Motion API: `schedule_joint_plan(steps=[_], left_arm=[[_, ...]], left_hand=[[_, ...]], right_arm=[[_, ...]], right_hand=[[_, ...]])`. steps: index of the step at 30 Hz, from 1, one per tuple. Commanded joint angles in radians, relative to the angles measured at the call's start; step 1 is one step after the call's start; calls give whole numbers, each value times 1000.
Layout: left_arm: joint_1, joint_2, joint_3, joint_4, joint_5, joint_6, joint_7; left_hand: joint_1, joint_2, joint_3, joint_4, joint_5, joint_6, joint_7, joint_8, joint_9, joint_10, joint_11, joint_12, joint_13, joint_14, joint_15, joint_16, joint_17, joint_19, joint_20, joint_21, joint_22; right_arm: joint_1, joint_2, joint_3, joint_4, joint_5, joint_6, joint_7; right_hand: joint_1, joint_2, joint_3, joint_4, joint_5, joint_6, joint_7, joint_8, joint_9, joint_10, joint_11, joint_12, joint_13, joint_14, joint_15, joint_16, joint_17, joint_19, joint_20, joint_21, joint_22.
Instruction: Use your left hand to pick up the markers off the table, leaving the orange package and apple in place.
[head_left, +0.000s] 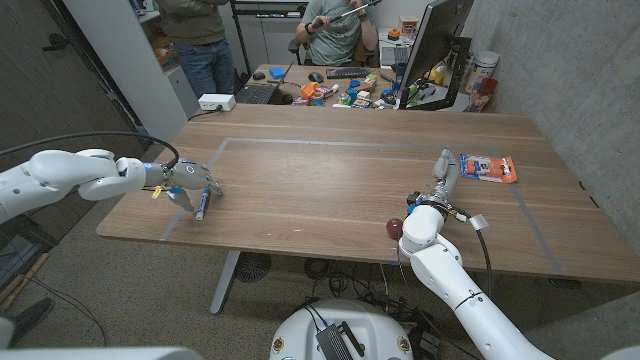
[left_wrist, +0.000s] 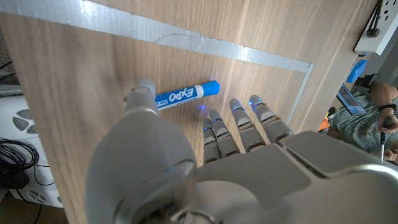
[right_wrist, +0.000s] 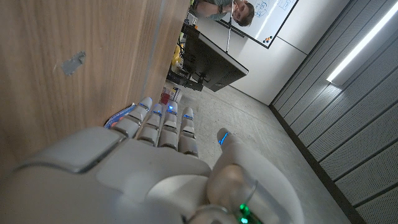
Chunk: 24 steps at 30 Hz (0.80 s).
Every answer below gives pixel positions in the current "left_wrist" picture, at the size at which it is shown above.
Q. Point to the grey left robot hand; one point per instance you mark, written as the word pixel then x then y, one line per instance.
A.
pixel 248 186

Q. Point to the blue Expo marker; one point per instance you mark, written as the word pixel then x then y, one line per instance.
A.
pixel 183 95

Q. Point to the black grabber stick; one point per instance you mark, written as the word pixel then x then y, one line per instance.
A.
pixel 383 140

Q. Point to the seated person green t-shirt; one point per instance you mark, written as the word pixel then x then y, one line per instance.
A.
pixel 357 127

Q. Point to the black laptop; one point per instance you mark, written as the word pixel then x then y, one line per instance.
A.
pixel 349 101

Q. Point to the blue box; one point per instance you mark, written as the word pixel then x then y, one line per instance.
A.
pixel 357 71

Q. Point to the grey tape outline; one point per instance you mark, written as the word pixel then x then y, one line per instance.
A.
pixel 155 31

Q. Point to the white power strip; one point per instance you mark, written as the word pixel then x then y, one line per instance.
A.
pixel 382 37

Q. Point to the white robot torso base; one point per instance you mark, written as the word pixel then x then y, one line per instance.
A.
pixel 12 109

